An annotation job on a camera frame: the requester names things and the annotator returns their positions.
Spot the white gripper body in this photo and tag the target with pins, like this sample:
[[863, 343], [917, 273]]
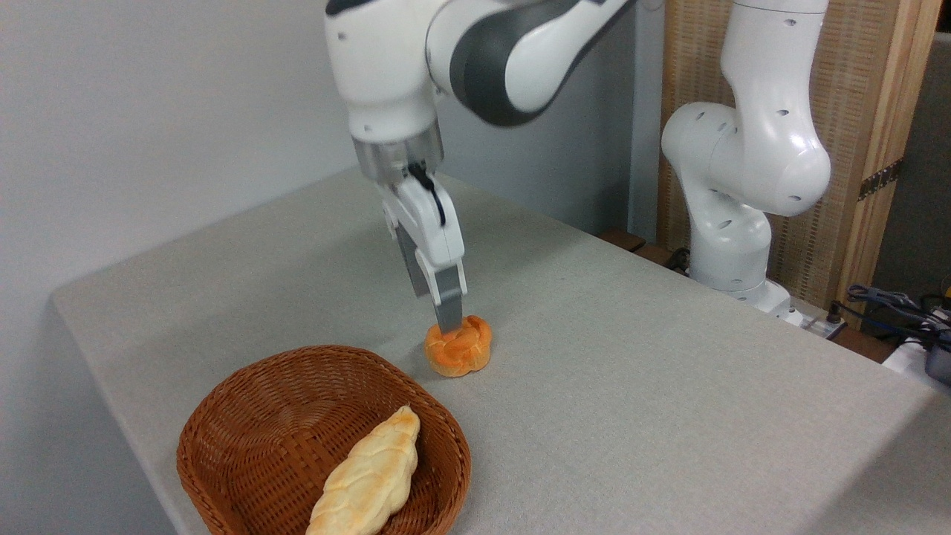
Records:
[[427, 223]]

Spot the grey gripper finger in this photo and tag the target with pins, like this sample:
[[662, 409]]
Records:
[[410, 256], [448, 297]]

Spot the round orange knotted bread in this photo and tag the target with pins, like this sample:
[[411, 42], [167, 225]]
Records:
[[461, 354]]

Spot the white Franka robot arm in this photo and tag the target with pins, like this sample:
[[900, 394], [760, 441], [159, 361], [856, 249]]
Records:
[[386, 59]]

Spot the long pale braided bread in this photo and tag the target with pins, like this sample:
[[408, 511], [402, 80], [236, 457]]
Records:
[[364, 475]]

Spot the grey fabric tablecloth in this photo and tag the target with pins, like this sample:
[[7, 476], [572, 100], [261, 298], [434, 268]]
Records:
[[631, 386]]

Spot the brown wicker basket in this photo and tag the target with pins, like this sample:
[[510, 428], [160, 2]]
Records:
[[252, 431]]

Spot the black metal screen hinge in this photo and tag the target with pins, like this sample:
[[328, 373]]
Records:
[[880, 179]]

